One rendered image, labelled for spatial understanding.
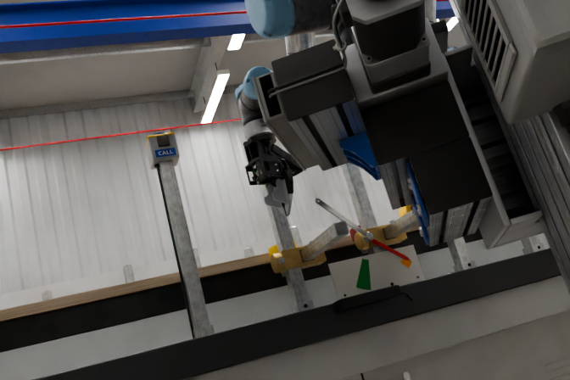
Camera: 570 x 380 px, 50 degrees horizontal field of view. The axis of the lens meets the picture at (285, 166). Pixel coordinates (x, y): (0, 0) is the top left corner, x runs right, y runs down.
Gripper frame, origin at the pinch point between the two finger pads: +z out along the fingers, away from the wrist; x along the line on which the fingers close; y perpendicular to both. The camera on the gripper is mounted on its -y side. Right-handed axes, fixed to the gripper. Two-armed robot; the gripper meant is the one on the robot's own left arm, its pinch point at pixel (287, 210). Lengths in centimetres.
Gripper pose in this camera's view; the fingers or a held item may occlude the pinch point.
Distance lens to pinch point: 155.9
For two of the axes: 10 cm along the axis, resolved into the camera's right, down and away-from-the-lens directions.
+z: 2.6, 9.2, -3.0
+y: -7.6, 0.1, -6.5
